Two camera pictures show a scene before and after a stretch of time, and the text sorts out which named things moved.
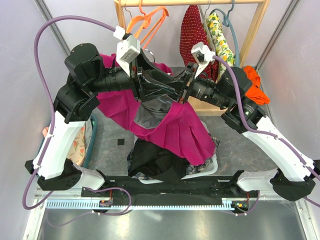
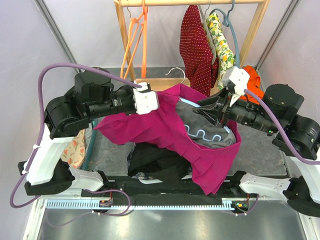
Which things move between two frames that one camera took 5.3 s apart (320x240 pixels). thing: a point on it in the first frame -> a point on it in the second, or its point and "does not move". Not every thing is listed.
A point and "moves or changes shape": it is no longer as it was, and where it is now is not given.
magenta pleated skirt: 164,122 moves or changes shape
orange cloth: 255,92 does not move
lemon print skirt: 224,48 does not move
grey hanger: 206,27 does not move
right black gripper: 187,91 -> 210,109
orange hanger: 151,19 moves or changes shape
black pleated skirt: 148,157 does not move
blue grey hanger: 227,23 does not move
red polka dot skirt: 194,32 does not move
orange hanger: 152,32 -> 145,9
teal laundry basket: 91,127 does not move
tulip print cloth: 76,151 does not move
